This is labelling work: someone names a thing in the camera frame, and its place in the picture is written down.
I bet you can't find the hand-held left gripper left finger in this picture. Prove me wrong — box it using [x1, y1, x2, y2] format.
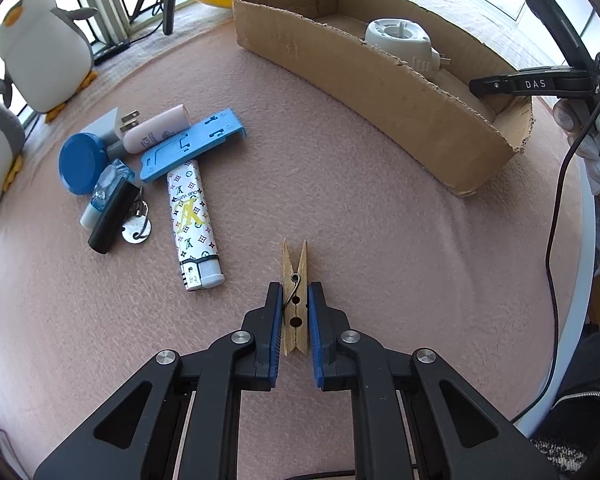
[32, 281, 286, 480]

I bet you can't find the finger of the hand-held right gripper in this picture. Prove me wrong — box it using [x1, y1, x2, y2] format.
[512, 0, 593, 68]
[469, 67, 596, 101]

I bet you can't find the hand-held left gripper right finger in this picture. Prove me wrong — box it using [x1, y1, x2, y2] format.
[307, 281, 561, 480]

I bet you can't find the wooden clothespin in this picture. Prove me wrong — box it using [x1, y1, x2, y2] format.
[281, 239, 311, 358]

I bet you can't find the white patterned lighter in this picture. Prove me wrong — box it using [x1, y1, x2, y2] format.
[166, 159, 226, 292]

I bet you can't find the cardboard box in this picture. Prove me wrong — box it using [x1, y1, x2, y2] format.
[231, 0, 537, 198]

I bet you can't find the key with ring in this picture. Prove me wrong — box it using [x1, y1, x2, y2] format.
[121, 185, 153, 245]

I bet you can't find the blue round lid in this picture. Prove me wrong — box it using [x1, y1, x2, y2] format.
[58, 132, 110, 197]

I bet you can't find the person's right hand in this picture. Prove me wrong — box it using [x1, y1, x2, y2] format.
[554, 100, 600, 196]

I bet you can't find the white woven tablecloth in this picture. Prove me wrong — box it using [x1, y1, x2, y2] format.
[352, 0, 581, 101]

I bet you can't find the pink blanket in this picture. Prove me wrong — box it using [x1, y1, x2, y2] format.
[0, 7, 596, 480]

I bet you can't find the white plug adapter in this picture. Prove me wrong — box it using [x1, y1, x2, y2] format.
[364, 17, 453, 81]

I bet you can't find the blue plastic holder plate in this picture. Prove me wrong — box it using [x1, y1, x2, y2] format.
[140, 108, 247, 183]

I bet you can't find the small clear blue bottle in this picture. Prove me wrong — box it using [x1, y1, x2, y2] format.
[79, 158, 136, 231]

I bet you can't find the pink tube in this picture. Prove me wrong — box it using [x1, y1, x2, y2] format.
[119, 104, 190, 156]

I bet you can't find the white charger plug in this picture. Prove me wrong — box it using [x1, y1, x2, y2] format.
[85, 106, 142, 147]

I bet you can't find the person's dark jacket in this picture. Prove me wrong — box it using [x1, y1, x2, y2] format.
[530, 330, 600, 480]

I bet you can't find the black power strip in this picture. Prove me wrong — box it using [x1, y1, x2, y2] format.
[92, 40, 132, 66]

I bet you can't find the white penguin plush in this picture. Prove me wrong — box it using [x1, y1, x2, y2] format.
[0, 0, 99, 122]

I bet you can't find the black cable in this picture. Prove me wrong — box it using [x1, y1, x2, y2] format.
[510, 80, 600, 423]

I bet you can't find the white window frame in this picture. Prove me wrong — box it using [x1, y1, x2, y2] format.
[62, 0, 596, 46]

